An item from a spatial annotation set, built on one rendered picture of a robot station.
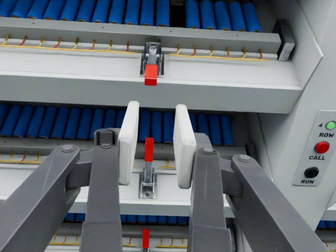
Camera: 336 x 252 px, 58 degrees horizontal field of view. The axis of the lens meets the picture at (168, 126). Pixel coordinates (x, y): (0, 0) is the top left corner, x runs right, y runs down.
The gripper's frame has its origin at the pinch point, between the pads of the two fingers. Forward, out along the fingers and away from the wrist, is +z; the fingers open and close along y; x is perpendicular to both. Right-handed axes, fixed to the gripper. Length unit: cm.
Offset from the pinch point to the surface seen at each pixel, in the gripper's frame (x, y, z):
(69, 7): 7.1, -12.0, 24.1
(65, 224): -32.4, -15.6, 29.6
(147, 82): 1.4, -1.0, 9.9
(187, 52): 3.2, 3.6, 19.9
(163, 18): 6.8, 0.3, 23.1
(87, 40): 3.6, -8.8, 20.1
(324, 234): -31, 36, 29
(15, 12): 6.0, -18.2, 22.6
